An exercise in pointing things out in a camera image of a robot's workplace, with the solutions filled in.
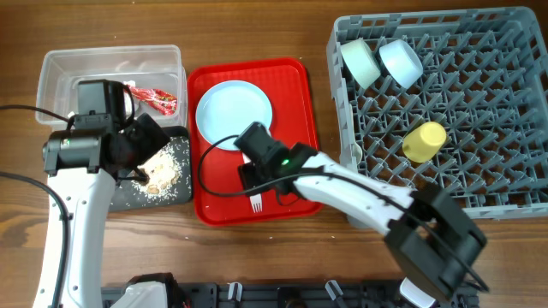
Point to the grey dishwasher rack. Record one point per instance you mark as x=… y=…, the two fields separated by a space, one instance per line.
x=484 y=80

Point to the light blue bowl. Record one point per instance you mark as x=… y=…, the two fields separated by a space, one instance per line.
x=402 y=62

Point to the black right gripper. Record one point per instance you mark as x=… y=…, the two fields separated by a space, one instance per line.
x=251 y=175

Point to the white napkin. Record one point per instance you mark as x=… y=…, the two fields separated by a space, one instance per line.
x=130 y=106

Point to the mint green bowl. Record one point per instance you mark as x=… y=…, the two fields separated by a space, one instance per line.
x=360 y=62

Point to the yellow plastic cup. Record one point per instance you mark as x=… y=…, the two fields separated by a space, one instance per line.
x=424 y=142

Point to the red snack wrapper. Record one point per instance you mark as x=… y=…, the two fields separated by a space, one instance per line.
x=163 y=102

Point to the red serving tray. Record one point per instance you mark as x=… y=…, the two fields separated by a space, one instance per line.
x=284 y=81

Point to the rice and food scraps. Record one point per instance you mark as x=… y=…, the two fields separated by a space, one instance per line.
x=167 y=172

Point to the black food waste tray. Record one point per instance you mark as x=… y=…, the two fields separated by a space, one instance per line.
x=126 y=198

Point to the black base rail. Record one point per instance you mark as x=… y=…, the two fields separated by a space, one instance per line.
x=367 y=294

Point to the clear plastic waste bin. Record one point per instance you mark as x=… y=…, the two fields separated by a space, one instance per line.
x=148 y=66

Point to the light blue plate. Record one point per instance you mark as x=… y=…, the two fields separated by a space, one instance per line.
x=229 y=108

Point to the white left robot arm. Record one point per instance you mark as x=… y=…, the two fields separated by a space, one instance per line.
x=70 y=275

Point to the white plastic spoon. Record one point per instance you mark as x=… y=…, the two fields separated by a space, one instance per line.
x=357 y=152

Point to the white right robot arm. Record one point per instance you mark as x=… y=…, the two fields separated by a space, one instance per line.
x=432 y=240

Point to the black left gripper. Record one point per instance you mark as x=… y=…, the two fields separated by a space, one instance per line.
x=150 y=144

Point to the white plastic fork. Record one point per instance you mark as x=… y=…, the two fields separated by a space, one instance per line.
x=256 y=203

